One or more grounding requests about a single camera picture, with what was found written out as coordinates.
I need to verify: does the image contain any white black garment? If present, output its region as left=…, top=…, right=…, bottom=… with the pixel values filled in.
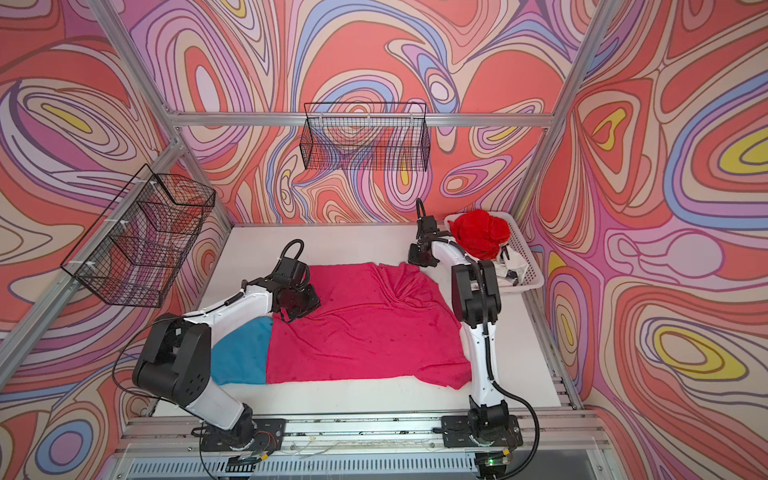
left=496, top=245, right=529, bottom=286

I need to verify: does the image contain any red t shirt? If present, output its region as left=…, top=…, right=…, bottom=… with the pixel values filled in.
left=448, top=210, right=511, bottom=260

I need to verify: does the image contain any magenta t shirt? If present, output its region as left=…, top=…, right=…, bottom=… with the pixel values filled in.
left=266, top=263, right=471, bottom=390

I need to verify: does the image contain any white plastic laundry basket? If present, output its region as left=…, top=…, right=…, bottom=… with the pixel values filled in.
left=431, top=212, right=544, bottom=294

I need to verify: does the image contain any aluminium frame profile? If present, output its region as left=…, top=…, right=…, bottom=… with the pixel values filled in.
left=0, top=0, right=625, bottom=391

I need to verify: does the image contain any folded teal t shirt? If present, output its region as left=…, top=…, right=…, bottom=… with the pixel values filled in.
left=211, top=316, right=273, bottom=385

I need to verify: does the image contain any black wire basket back wall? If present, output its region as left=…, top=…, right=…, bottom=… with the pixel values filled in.
left=299, top=101, right=431, bottom=172

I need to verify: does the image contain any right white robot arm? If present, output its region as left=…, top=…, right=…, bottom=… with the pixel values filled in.
left=408, top=199, right=540, bottom=452

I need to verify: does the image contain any black wire basket left wall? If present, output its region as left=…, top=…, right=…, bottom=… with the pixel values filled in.
left=60, top=165, right=216, bottom=308

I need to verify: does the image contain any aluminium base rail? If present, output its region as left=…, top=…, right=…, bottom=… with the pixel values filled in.
left=101, top=409, right=626, bottom=479

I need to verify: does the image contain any black wire basket wall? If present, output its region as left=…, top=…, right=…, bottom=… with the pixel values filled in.
left=299, top=101, right=431, bottom=172
left=60, top=165, right=216, bottom=308

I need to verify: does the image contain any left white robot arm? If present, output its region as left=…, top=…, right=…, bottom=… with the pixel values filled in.
left=132, top=239, right=321, bottom=452

